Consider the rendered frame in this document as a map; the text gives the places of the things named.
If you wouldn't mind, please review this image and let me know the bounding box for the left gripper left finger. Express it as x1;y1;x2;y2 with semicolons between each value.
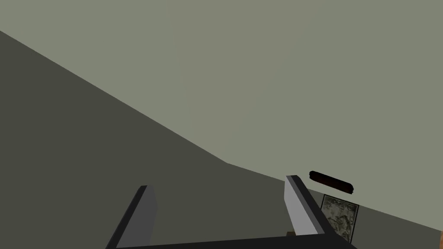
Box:
106;185;158;249

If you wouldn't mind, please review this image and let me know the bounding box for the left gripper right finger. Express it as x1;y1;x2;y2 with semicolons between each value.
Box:
284;175;336;236

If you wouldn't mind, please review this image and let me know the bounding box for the dark brown oblong bar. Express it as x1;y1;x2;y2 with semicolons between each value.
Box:
308;170;354;195

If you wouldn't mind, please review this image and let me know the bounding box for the framed grey wall picture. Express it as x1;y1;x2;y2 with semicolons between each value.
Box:
320;194;360;244

